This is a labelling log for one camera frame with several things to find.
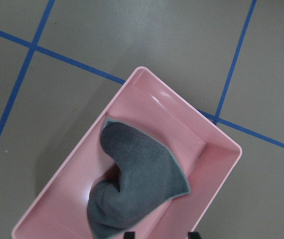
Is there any pink plastic bin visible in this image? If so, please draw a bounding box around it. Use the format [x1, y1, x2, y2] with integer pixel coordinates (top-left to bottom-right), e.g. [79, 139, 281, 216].
[11, 67, 242, 239]

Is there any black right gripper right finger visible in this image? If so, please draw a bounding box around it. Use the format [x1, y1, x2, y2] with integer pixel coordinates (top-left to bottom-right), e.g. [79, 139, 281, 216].
[187, 232, 200, 239]

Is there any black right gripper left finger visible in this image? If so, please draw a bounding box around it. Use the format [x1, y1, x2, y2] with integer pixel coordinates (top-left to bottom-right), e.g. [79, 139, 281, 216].
[124, 232, 135, 239]

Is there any grey and pink cloth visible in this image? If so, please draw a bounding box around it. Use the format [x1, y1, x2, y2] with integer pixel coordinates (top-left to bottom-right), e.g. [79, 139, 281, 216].
[87, 118, 191, 239]

